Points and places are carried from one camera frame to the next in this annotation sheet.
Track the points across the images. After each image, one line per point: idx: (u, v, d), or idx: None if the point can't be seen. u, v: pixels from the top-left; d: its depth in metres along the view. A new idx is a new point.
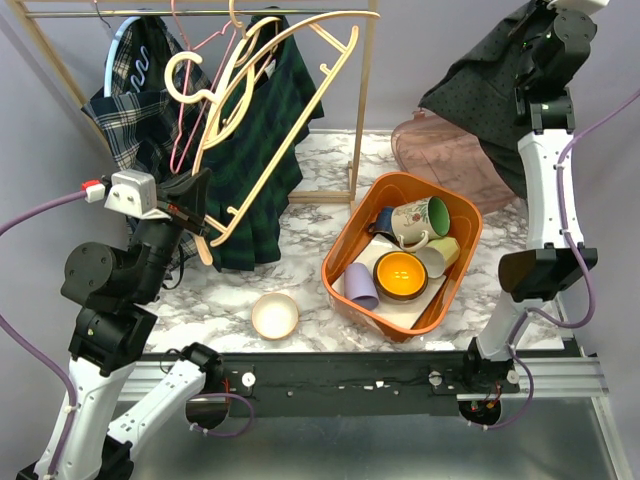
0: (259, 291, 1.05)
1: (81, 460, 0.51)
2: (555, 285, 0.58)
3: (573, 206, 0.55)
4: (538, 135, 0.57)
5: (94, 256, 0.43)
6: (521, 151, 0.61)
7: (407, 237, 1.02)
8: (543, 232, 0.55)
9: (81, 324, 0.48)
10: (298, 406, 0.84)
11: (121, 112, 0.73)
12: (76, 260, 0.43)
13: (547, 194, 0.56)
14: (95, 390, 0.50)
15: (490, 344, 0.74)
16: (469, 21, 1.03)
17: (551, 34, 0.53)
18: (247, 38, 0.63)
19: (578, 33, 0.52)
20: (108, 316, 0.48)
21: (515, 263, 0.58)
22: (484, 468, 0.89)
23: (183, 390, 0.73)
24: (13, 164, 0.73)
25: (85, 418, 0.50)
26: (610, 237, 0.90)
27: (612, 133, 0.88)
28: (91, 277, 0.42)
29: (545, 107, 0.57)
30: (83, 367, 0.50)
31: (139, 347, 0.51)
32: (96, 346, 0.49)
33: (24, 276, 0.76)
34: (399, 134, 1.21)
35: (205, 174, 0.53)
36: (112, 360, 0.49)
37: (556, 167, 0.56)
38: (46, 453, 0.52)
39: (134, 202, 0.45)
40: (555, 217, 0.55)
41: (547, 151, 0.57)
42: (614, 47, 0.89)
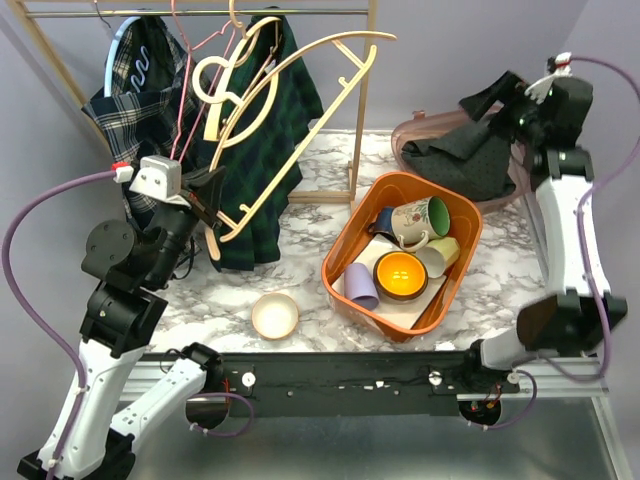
0: (259, 291, 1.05)
1: (88, 444, 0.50)
2: (580, 343, 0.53)
3: (596, 254, 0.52)
4: (556, 182, 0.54)
5: (116, 232, 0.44)
6: (538, 201, 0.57)
7: (407, 237, 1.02)
8: (565, 275, 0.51)
9: (92, 307, 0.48)
10: (298, 407, 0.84)
11: (122, 112, 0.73)
12: (97, 236, 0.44)
13: (567, 236, 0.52)
14: (106, 371, 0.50)
15: (495, 356, 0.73)
16: (469, 21, 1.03)
17: (552, 88, 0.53)
18: (247, 39, 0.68)
19: (575, 82, 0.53)
20: (121, 299, 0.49)
21: (536, 309, 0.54)
22: (484, 469, 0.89)
23: (185, 387, 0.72)
24: (13, 165, 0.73)
25: (93, 400, 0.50)
26: (610, 238, 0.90)
27: (615, 133, 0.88)
28: (112, 252, 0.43)
29: (562, 157, 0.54)
30: (94, 349, 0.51)
31: (149, 332, 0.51)
32: (108, 328, 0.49)
33: (25, 276, 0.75)
34: (399, 133, 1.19)
35: (222, 172, 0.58)
36: (123, 342, 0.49)
37: (578, 212, 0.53)
38: (52, 438, 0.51)
39: (160, 182, 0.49)
40: (576, 262, 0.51)
41: (569, 197, 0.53)
42: (616, 47, 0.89)
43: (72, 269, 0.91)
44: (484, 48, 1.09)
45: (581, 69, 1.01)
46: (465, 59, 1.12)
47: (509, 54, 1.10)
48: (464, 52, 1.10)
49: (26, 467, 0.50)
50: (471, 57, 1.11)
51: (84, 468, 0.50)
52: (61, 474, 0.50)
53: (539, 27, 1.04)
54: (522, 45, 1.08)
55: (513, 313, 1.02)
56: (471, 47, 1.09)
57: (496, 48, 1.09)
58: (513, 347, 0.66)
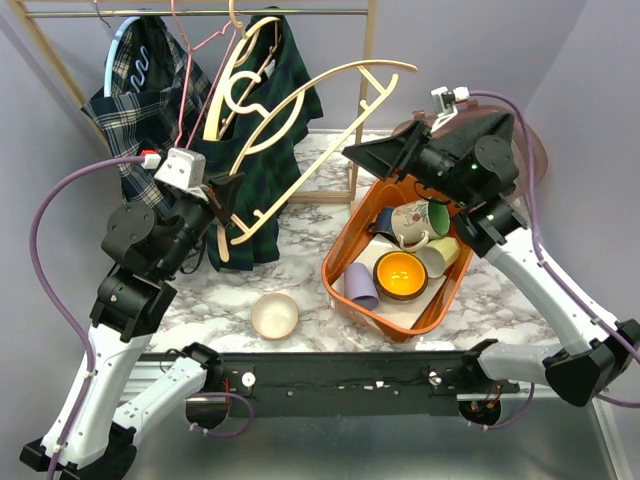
0: (259, 291, 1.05)
1: (94, 429, 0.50)
2: (617, 370, 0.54)
3: (578, 289, 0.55)
4: (504, 244, 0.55)
5: (137, 213, 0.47)
6: (492, 263, 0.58)
7: (407, 237, 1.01)
8: (580, 332, 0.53)
9: (104, 291, 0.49)
10: (298, 407, 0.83)
11: (121, 112, 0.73)
12: (118, 216, 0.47)
13: (552, 291, 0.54)
14: (115, 356, 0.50)
15: (498, 370, 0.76)
16: (469, 21, 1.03)
17: (476, 165, 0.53)
18: (247, 38, 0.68)
19: (501, 157, 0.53)
20: (133, 284, 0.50)
21: (573, 380, 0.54)
22: (484, 469, 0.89)
23: (184, 386, 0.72)
24: (13, 164, 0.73)
25: (102, 384, 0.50)
26: (611, 238, 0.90)
27: (615, 133, 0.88)
28: (132, 232, 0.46)
29: (490, 221, 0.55)
30: (103, 334, 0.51)
31: (159, 319, 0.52)
32: (118, 312, 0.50)
33: (24, 276, 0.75)
34: None
35: (242, 177, 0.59)
36: (134, 326, 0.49)
37: (541, 264, 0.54)
38: (57, 424, 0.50)
39: (185, 172, 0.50)
40: (576, 310, 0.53)
41: (524, 253, 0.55)
42: (617, 46, 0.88)
43: (72, 269, 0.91)
44: (484, 48, 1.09)
45: (581, 68, 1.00)
46: (465, 58, 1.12)
47: (509, 53, 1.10)
48: (464, 52, 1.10)
49: (29, 454, 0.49)
50: (471, 57, 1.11)
51: (88, 455, 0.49)
52: (65, 460, 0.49)
53: (538, 26, 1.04)
54: (521, 45, 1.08)
55: (513, 313, 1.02)
56: (471, 47, 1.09)
57: (495, 48, 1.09)
58: (525, 375, 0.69)
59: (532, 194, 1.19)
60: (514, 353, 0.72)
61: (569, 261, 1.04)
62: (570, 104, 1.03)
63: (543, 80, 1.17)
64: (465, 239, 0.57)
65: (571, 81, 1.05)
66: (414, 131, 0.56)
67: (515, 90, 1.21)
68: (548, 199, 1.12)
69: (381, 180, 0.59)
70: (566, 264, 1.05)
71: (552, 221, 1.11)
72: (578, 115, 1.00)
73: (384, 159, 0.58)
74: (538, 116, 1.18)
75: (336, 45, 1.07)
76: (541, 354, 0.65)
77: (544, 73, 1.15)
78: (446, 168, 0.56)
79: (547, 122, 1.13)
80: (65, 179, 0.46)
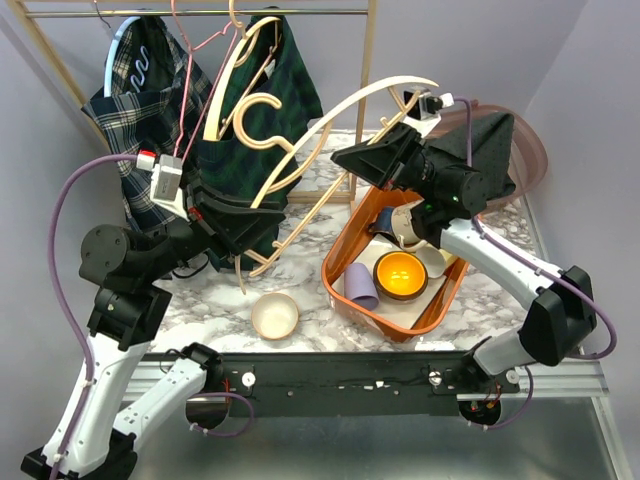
0: (259, 291, 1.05)
1: (95, 437, 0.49)
2: (583, 323, 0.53)
3: (522, 251, 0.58)
4: (449, 226, 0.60)
5: (108, 238, 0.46)
6: (446, 250, 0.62)
7: (407, 237, 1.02)
8: (527, 284, 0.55)
9: (100, 301, 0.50)
10: (298, 406, 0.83)
11: (121, 112, 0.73)
12: (91, 242, 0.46)
13: (497, 255, 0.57)
14: (113, 365, 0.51)
15: (493, 363, 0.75)
16: (470, 22, 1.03)
17: (458, 199, 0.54)
18: (247, 38, 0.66)
19: (479, 196, 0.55)
20: (126, 295, 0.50)
21: (539, 342, 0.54)
22: (484, 469, 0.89)
23: (184, 386, 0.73)
24: (13, 165, 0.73)
25: (101, 393, 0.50)
26: (611, 239, 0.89)
27: (614, 132, 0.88)
28: (106, 259, 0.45)
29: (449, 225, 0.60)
30: (102, 343, 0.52)
31: (156, 325, 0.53)
32: (115, 321, 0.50)
33: (24, 277, 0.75)
34: None
35: (268, 217, 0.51)
36: (131, 336, 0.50)
37: (482, 236, 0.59)
38: (57, 433, 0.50)
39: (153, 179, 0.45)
40: (521, 266, 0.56)
41: (466, 231, 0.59)
42: (616, 47, 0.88)
43: (71, 269, 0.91)
44: (484, 48, 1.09)
45: (581, 68, 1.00)
46: (465, 58, 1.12)
47: (509, 53, 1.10)
48: (464, 51, 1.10)
49: (30, 463, 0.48)
50: (471, 57, 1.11)
51: (89, 462, 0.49)
52: (67, 469, 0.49)
53: (539, 26, 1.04)
54: (522, 45, 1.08)
55: (513, 313, 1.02)
56: (471, 47, 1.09)
57: (495, 48, 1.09)
58: (514, 359, 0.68)
59: (531, 194, 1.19)
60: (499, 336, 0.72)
61: (568, 261, 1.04)
62: (571, 104, 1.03)
63: (543, 80, 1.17)
64: (421, 233, 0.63)
65: (570, 82, 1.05)
66: (406, 140, 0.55)
67: (515, 90, 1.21)
68: (548, 199, 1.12)
69: (372, 185, 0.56)
70: (566, 264, 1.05)
71: (552, 221, 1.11)
72: (578, 115, 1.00)
73: (377, 166, 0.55)
74: (538, 116, 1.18)
75: (337, 45, 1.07)
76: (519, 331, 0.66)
77: (544, 72, 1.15)
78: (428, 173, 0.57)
79: (547, 122, 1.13)
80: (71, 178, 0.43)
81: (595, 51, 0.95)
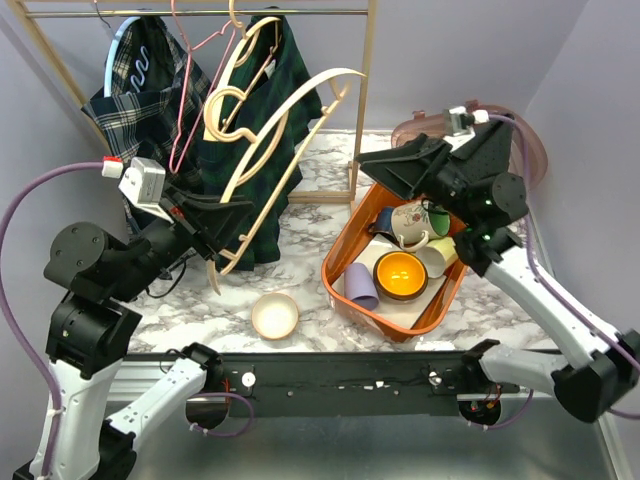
0: (259, 291, 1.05)
1: (75, 459, 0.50)
2: (627, 385, 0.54)
3: (577, 304, 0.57)
4: (501, 262, 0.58)
5: (84, 235, 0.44)
6: (492, 281, 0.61)
7: (407, 237, 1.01)
8: (581, 344, 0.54)
9: (56, 324, 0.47)
10: (298, 406, 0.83)
11: (121, 113, 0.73)
12: (63, 240, 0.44)
13: (551, 305, 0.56)
14: (78, 393, 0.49)
15: (500, 373, 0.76)
16: (469, 22, 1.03)
17: (490, 202, 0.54)
18: (247, 38, 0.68)
19: (515, 196, 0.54)
20: (90, 312, 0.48)
21: (576, 396, 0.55)
22: (484, 469, 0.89)
23: (184, 387, 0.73)
24: (13, 165, 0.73)
25: (71, 421, 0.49)
26: (611, 240, 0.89)
27: (614, 133, 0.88)
28: (79, 258, 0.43)
29: (487, 243, 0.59)
30: (64, 371, 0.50)
31: (120, 348, 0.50)
32: (73, 348, 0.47)
33: (24, 278, 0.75)
34: (400, 133, 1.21)
35: (238, 208, 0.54)
36: (92, 361, 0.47)
37: (537, 279, 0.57)
38: (40, 453, 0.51)
39: (135, 184, 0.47)
40: (576, 323, 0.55)
41: (520, 270, 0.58)
42: (616, 47, 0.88)
43: None
44: (484, 48, 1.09)
45: (581, 69, 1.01)
46: (465, 59, 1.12)
47: (509, 53, 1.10)
48: (464, 52, 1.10)
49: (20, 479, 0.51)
50: (471, 58, 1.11)
51: (79, 476, 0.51)
52: None
53: (539, 26, 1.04)
54: (522, 45, 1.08)
55: (513, 313, 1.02)
56: (471, 47, 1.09)
57: (495, 48, 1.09)
58: (527, 381, 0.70)
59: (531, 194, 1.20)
60: (522, 359, 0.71)
61: (568, 261, 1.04)
62: (571, 104, 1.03)
63: (543, 80, 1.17)
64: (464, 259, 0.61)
65: (570, 82, 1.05)
66: (438, 153, 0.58)
67: (515, 90, 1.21)
68: (548, 200, 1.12)
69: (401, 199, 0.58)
70: (566, 265, 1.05)
71: (552, 221, 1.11)
72: (578, 116, 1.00)
73: (405, 179, 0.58)
74: (538, 116, 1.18)
75: (336, 45, 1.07)
76: (548, 368, 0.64)
77: (544, 72, 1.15)
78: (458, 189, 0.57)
79: (547, 122, 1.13)
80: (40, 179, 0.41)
81: (595, 52, 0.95)
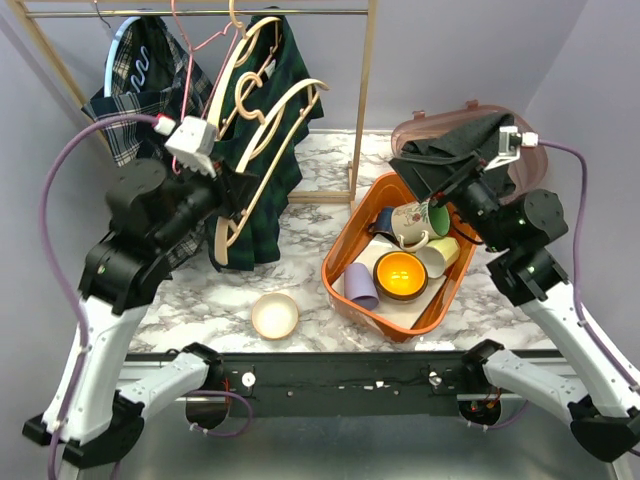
0: (259, 291, 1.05)
1: (94, 405, 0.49)
2: None
3: (619, 353, 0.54)
4: (545, 301, 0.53)
5: (147, 168, 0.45)
6: (528, 315, 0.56)
7: (407, 237, 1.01)
8: (618, 398, 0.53)
9: (92, 262, 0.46)
10: (298, 406, 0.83)
11: (121, 112, 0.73)
12: (127, 170, 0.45)
13: (593, 355, 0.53)
14: (108, 331, 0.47)
15: (497, 376, 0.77)
16: (469, 23, 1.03)
17: (524, 220, 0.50)
18: (247, 39, 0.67)
19: (550, 214, 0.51)
20: (125, 252, 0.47)
21: (600, 442, 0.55)
22: (484, 470, 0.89)
23: (189, 375, 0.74)
24: (13, 164, 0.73)
25: (97, 360, 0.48)
26: (611, 239, 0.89)
27: (614, 133, 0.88)
28: (141, 184, 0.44)
29: (531, 271, 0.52)
30: (94, 309, 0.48)
31: (151, 291, 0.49)
32: (107, 284, 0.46)
33: (23, 277, 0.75)
34: (400, 134, 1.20)
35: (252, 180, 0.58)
36: (125, 298, 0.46)
37: (580, 323, 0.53)
38: (55, 400, 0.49)
39: (196, 135, 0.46)
40: (616, 376, 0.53)
41: (564, 312, 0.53)
42: (617, 46, 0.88)
43: (71, 268, 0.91)
44: (484, 48, 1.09)
45: (581, 69, 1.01)
46: (464, 59, 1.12)
47: (508, 53, 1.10)
48: (464, 52, 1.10)
49: (30, 430, 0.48)
50: (470, 58, 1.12)
51: (91, 426, 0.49)
52: (67, 437, 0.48)
53: (539, 27, 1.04)
54: (522, 45, 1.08)
55: (513, 313, 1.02)
56: (471, 48, 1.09)
57: (495, 48, 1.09)
58: (537, 400, 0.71)
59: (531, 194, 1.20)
60: (531, 377, 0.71)
61: (568, 261, 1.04)
62: (571, 104, 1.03)
63: (543, 80, 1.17)
64: (502, 290, 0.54)
65: (570, 82, 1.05)
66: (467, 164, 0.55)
67: (515, 91, 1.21)
68: None
69: (419, 202, 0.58)
70: (566, 265, 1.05)
71: None
72: (578, 116, 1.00)
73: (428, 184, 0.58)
74: (537, 116, 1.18)
75: (336, 45, 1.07)
76: (563, 396, 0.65)
77: (544, 72, 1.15)
78: (487, 208, 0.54)
79: (547, 122, 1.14)
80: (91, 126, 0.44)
81: (595, 52, 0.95)
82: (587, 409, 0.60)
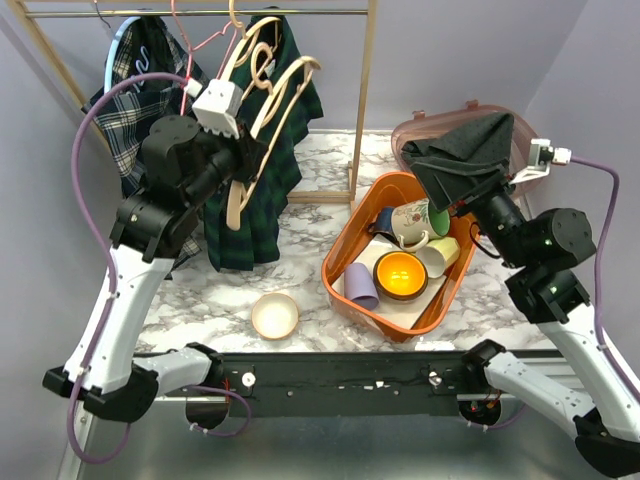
0: (259, 291, 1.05)
1: (117, 355, 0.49)
2: None
3: (636, 380, 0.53)
4: (565, 323, 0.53)
5: (181, 123, 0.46)
6: (545, 334, 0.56)
7: (407, 237, 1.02)
8: (633, 423, 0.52)
9: (123, 212, 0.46)
10: (298, 406, 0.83)
11: (121, 112, 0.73)
12: (162, 124, 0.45)
13: (609, 378, 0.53)
14: (136, 278, 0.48)
15: (497, 377, 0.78)
16: (469, 23, 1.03)
17: (550, 240, 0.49)
18: (247, 38, 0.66)
19: (579, 235, 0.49)
20: (154, 205, 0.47)
21: (609, 461, 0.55)
22: (484, 470, 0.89)
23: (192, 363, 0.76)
24: (13, 164, 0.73)
25: (123, 308, 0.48)
26: (611, 239, 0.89)
27: (614, 133, 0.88)
28: (176, 135, 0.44)
29: (553, 291, 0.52)
30: (123, 256, 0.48)
31: (181, 241, 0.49)
32: (139, 234, 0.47)
33: (24, 277, 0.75)
34: (399, 133, 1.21)
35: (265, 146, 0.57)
36: (156, 246, 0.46)
37: (600, 347, 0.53)
38: (78, 348, 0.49)
39: (226, 96, 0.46)
40: (632, 402, 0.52)
41: (584, 334, 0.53)
42: (616, 45, 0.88)
43: (71, 268, 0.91)
44: (483, 48, 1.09)
45: (581, 69, 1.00)
46: (464, 59, 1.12)
47: (508, 53, 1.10)
48: (463, 52, 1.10)
49: (52, 378, 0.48)
50: (470, 58, 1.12)
51: (113, 377, 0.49)
52: (88, 385, 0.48)
53: (538, 27, 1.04)
54: (522, 45, 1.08)
55: (513, 313, 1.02)
56: (470, 48, 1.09)
57: (495, 48, 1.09)
58: (541, 408, 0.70)
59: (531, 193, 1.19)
60: (536, 386, 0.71)
61: None
62: (571, 104, 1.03)
63: (543, 80, 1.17)
64: (523, 309, 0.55)
65: (570, 82, 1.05)
66: (491, 177, 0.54)
67: (515, 91, 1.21)
68: (548, 199, 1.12)
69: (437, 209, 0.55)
70: None
71: None
72: (578, 116, 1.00)
73: (447, 193, 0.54)
74: (537, 116, 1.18)
75: (336, 45, 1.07)
76: (569, 410, 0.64)
77: (544, 72, 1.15)
78: (509, 223, 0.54)
79: (547, 122, 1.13)
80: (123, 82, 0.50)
81: (595, 52, 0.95)
82: (593, 425, 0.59)
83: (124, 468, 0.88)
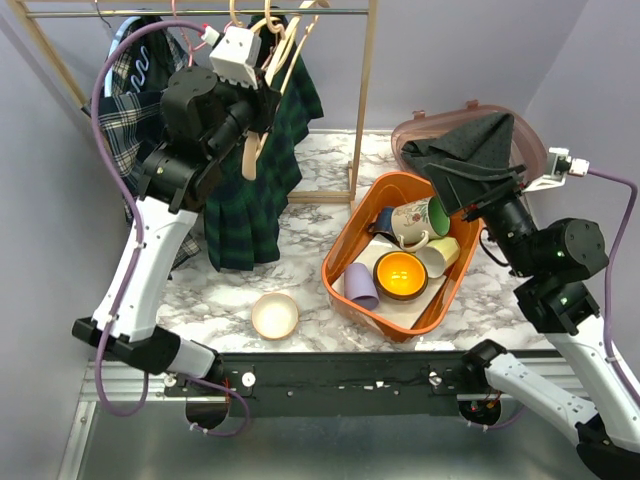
0: (259, 290, 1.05)
1: (144, 303, 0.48)
2: None
3: None
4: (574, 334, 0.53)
5: (198, 75, 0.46)
6: (554, 343, 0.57)
7: (407, 237, 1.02)
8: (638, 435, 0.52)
9: (150, 166, 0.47)
10: (298, 406, 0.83)
11: (122, 113, 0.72)
12: (181, 77, 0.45)
13: (616, 390, 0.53)
14: (164, 228, 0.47)
15: (497, 379, 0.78)
16: (469, 23, 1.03)
17: (562, 252, 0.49)
18: None
19: (591, 246, 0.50)
20: (178, 158, 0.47)
21: (612, 464, 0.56)
22: (484, 469, 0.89)
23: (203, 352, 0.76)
24: (14, 163, 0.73)
25: (151, 258, 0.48)
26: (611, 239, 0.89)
27: (614, 133, 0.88)
28: (195, 87, 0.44)
29: (562, 303, 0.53)
30: (151, 207, 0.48)
31: (207, 194, 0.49)
32: (163, 187, 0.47)
33: (24, 277, 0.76)
34: (399, 133, 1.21)
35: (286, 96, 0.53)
36: (182, 197, 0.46)
37: (608, 359, 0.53)
38: (106, 297, 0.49)
39: (245, 44, 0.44)
40: (638, 414, 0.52)
41: (593, 346, 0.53)
42: (616, 46, 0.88)
43: (71, 268, 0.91)
44: (483, 48, 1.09)
45: (580, 69, 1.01)
46: (464, 59, 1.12)
47: (508, 54, 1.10)
48: (463, 52, 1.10)
49: (80, 327, 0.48)
50: (470, 58, 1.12)
51: (140, 327, 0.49)
52: (117, 333, 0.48)
53: (538, 27, 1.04)
54: (522, 46, 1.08)
55: (513, 313, 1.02)
56: (470, 48, 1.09)
57: (494, 49, 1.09)
58: (540, 409, 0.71)
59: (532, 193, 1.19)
60: (538, 389, 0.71)
61: None
62: (570, 104, 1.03)
63: (543, 80, 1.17)
64: (532, 319, 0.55)
65: (570, 82, 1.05)
66: (503, 186, 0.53)
67: (515, 91, 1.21)
68: (548, 199, 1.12)
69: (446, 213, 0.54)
70: None
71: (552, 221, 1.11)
72: (578, 116, 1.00)
73: (461, 198, 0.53)
74: (537, 116, 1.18)
75: (336, 46, 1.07)
76: (570, 414, 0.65)
77: (544, 72, 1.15)
78: (519, 232, 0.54)
79: (546, 122, 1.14)
80: (132, 35, 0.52)
81: (595, 52, 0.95)
82: (595, 432, 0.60)
83: (125, 468, 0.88)
